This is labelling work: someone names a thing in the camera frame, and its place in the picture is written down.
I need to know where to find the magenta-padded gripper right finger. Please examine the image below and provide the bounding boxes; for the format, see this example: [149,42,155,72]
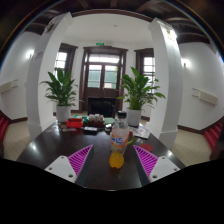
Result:
[132,143,182,186]

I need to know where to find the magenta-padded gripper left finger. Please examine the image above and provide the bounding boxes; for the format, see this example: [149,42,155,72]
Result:
[44,143,96,186]

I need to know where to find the orange soda plastic bottle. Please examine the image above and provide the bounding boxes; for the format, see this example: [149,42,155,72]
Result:
[108,110,131,170]

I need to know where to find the printed magazine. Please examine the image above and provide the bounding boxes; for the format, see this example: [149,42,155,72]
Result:
[129,124,151,140]

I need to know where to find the small black box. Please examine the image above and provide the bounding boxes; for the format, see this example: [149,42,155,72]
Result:
[82,125,99,136]

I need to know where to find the black binoculars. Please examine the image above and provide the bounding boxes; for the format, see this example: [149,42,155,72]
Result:
[105,123,115,135]

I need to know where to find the tray of wrapped snacks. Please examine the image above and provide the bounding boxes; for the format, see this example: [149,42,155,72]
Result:
[84,113,106,128]

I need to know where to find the large plant in white pot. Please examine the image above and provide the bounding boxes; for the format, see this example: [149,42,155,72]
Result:
[116,66,167,128]

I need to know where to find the plain green packet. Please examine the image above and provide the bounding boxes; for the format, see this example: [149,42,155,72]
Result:
[104,116,116,126]

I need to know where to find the small plant in white pot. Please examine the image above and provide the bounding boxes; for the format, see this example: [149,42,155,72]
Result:
[39,67,82,123]

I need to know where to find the black chair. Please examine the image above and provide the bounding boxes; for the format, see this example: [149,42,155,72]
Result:
[87,96,117,118]

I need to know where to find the red carpeted staircase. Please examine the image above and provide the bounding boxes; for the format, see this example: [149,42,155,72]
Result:
[0,111,11,143]
[203,120,224,152]

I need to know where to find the dark wooden glazed door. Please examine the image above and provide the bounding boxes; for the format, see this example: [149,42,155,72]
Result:
[78,45,129,113]

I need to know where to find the dark-framed window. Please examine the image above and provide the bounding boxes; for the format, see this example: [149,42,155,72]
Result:
[53,42,79,76]
[134,47,156,88]

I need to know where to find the pillar-mounted lamp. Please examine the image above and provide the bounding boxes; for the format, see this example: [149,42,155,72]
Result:
[168,28,178,40]

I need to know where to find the yellow cup with red handle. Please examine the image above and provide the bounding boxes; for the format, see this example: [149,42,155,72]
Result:
[127,130,136,146]

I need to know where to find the white wall-mounted unit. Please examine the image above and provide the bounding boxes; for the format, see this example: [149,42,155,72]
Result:
[0,78,20,94]
[191,87,219,106]

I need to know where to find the glowing wall lamp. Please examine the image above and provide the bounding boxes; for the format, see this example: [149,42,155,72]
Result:
[25,49,36,62]
[180,57,192,69]

